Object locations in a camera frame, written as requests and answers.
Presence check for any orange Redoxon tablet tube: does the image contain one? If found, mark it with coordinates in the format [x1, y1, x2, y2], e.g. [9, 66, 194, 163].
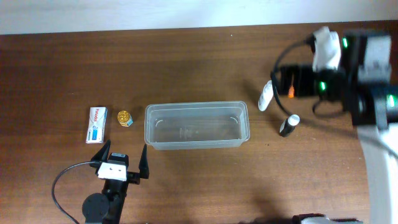
[288, 86, 295, 98]

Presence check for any clear plastic container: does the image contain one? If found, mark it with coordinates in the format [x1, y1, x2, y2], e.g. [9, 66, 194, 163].
[144, 101, 251, 150]

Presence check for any gold lid balm jar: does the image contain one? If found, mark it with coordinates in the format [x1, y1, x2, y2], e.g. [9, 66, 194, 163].
[117, 111, 133, 127]

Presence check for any white calamine lotion bottle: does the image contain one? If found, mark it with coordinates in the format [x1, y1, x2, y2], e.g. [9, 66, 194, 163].
[258, 80, 274, 111]

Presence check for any white blue Panadol box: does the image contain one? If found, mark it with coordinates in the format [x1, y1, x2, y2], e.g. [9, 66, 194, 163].
[86, 107, 108, 144]

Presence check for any black camera cable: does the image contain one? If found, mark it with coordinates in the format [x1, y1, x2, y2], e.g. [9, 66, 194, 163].
[51, 161, 100, 224]
[269, 34, 343, 118]

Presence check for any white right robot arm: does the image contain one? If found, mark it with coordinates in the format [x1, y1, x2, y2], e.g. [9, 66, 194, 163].
[271, 27, 397, 223]

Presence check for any dark bottle white cap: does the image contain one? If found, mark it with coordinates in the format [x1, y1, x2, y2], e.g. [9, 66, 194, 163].
[279, 114, 300, 138]

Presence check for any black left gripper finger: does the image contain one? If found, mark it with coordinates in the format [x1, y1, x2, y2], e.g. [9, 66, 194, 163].
[90, 140, 111, 168]
[139, 144, 149, 179]

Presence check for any black left camera cable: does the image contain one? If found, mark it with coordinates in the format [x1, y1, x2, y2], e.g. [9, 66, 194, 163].
[51, 161, 100, 224]

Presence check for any black right camera cable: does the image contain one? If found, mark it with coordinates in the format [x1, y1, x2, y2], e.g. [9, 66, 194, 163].
[269, 34, 343, 118]

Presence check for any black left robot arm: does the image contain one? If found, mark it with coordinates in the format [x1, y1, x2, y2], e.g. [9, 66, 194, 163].
[82, 140, 149, 223]

